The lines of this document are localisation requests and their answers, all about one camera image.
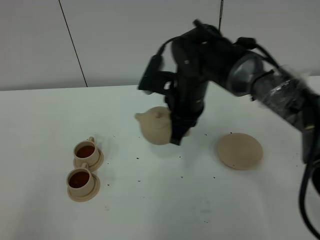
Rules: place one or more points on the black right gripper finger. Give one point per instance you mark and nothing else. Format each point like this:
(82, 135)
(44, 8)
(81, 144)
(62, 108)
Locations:
(178, 132)

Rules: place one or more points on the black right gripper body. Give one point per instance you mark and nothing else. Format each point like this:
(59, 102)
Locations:
(185, 100)

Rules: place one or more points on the beige teapot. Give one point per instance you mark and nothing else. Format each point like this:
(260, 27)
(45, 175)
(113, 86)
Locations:
(156, 123)

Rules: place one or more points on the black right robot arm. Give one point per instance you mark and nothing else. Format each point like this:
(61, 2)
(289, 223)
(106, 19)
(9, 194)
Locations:
(203, 55)

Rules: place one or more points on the beige teapot saucer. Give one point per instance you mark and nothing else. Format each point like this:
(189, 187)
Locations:
(240, 151)

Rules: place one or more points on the far beige cup saucer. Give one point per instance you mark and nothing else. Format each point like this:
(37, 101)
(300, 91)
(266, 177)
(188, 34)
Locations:
(94, 167)

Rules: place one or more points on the beige cup saucer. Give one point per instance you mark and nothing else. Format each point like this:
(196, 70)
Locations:
(94, 167)
(90, 195)

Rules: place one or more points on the far beige teacup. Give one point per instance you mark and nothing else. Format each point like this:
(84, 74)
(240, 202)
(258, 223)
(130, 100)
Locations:
(86, 152)

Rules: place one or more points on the beige teacup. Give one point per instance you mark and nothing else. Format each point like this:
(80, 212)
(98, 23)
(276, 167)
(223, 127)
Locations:
(80, 181)
(86, 152)

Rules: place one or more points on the near beige cup saucer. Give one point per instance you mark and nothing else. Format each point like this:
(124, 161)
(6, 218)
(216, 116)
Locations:
(90, 195)

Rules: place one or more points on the near beige teacup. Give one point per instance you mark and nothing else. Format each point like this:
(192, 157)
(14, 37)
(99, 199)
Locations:
(80, 181)

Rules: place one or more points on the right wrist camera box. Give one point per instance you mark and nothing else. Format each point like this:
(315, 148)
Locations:
(154, 80)

